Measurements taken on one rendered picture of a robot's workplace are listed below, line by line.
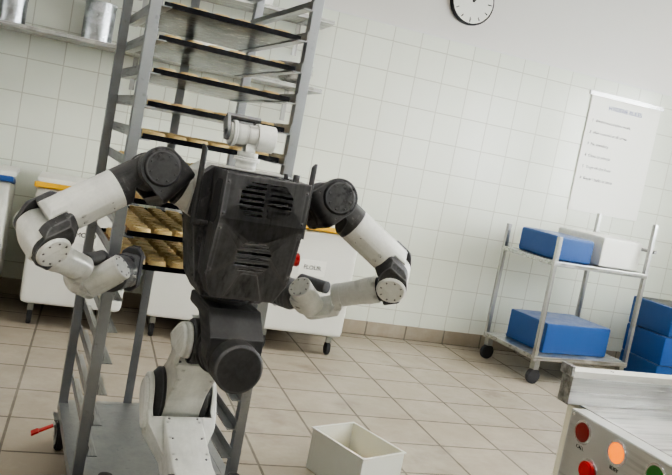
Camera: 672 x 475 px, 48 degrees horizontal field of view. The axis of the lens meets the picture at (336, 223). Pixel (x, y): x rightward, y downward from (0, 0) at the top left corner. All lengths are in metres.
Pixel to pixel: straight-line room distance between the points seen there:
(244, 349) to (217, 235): 0.26
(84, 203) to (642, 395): 1.17
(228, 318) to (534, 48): 4.24
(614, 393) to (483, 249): 4.18
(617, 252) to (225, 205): 3.97
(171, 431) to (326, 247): 2.50
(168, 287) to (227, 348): 2.62
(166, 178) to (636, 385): 1.03
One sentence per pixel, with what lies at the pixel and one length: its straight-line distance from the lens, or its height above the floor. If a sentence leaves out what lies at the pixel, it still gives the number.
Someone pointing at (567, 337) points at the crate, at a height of 0.30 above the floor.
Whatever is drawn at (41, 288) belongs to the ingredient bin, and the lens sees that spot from 4.30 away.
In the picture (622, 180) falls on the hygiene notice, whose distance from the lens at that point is 6.13.
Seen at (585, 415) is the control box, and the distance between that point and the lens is 1.37.
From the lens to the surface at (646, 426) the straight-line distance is 1.40.
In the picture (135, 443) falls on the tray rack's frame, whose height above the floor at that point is 0.15.
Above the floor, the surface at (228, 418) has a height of 0.32.
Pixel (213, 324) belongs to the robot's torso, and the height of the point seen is 0.76.
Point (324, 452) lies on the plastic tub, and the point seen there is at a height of 0.10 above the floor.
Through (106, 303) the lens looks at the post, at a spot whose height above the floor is 0.67.
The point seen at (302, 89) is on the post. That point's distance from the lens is 2.25.
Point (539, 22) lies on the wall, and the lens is 5.72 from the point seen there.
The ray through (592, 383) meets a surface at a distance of 1.41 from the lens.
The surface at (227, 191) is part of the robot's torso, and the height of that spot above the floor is 1.06.
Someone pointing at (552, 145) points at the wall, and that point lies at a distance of 5.77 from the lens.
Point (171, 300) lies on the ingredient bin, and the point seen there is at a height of 0.23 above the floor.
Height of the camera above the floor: 1.18
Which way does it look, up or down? 5 degrees down
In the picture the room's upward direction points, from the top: 11 degrees clockwise
